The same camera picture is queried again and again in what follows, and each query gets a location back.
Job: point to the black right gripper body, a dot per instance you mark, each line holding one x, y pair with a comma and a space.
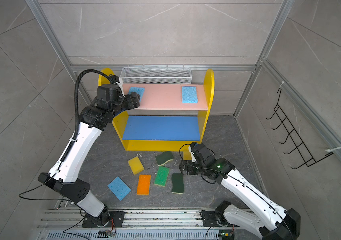
194, 167

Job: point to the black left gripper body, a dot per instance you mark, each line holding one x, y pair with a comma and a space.
125, 102

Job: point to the light blue cellulose sponge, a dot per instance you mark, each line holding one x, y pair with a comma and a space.
189, 95

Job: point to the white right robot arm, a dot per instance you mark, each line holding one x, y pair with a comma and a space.
265, 219

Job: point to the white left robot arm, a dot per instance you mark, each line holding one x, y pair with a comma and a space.
63, 177

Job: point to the blue lower shelf board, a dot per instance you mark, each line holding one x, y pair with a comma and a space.
161, 128

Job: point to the yellow rectangular sponge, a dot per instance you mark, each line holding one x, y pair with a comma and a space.
186, 155

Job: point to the dark green wavy sponge front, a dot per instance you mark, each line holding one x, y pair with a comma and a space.
177, 183

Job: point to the dark green wavy sponge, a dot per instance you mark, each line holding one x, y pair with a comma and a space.
177, 183
164, 158

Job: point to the bright green sponge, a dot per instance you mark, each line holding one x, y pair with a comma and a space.
161, 176

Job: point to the yellow sponge tilted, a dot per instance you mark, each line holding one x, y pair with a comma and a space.
135, 165

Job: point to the orange sponge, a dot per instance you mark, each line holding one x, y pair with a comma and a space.
143, 187

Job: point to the blue sponge on floor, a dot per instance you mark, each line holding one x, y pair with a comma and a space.
119, 188

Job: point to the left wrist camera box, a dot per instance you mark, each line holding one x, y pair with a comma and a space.
109, 95

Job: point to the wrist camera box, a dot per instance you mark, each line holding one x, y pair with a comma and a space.
109, 95
199, 152

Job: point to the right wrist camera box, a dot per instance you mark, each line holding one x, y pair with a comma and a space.
199, 152

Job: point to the white wire mesh basket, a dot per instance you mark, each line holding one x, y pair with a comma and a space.
156, 75

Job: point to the black wire hook rack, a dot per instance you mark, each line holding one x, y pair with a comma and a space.
292, 135

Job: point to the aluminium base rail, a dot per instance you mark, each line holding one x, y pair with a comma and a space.
139, 224

